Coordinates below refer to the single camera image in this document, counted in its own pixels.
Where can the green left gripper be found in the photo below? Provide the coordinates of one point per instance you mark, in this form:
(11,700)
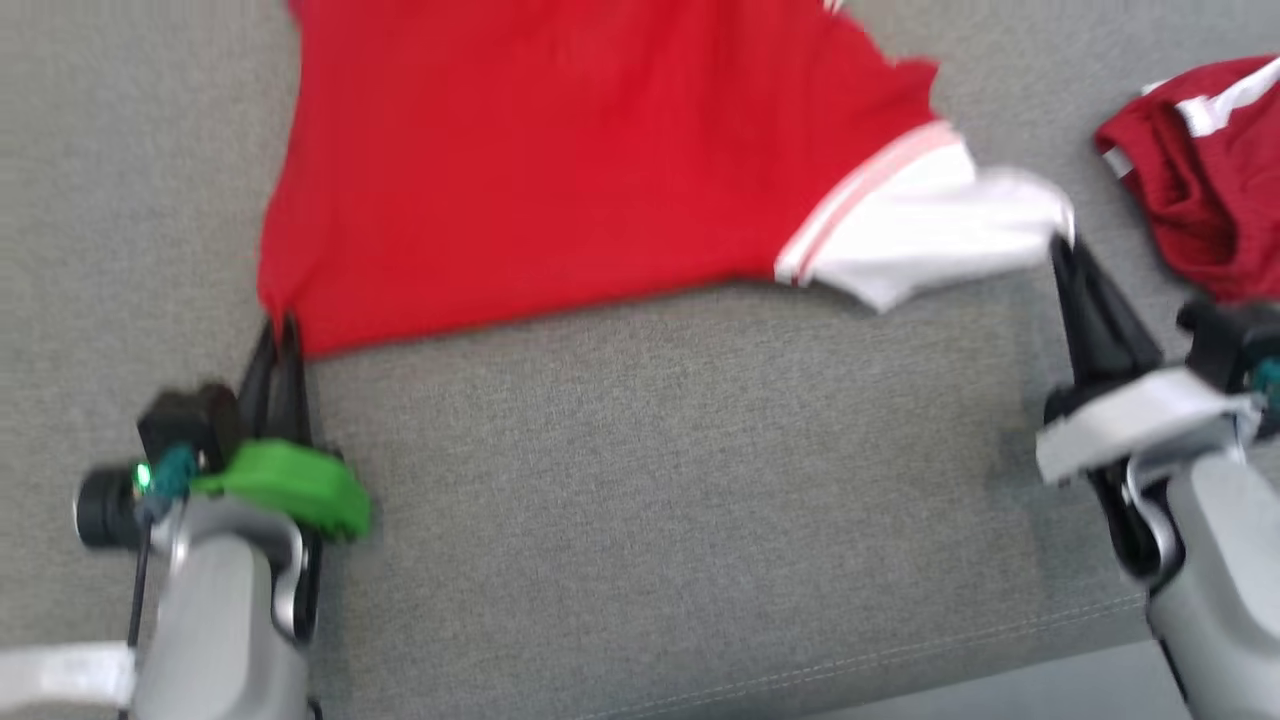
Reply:
(290,480)

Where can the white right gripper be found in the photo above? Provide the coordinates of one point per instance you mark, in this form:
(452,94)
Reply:
(1140,420)

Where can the red shorts with white trim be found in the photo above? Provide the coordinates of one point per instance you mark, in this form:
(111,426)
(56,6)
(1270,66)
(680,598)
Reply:
(1220,200)

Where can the red white numbered jersey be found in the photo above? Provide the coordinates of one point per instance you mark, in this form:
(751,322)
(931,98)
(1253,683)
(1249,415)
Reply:
(560,170)

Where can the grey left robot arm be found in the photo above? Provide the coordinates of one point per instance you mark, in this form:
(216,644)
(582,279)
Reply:
(220,620)

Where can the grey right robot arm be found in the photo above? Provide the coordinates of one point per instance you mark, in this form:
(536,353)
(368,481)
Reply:
(1220,560)

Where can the grey fabric sofa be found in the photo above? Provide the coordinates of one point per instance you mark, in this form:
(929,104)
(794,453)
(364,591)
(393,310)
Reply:
(650,500)

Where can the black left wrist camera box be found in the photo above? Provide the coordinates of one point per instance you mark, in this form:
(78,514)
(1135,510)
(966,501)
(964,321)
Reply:
(185,420)

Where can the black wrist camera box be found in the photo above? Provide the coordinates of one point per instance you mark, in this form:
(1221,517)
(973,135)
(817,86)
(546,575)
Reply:
(1230,340)
(185,420)

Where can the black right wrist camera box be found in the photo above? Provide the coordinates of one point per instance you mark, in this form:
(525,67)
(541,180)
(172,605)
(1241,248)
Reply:
(1230,340)

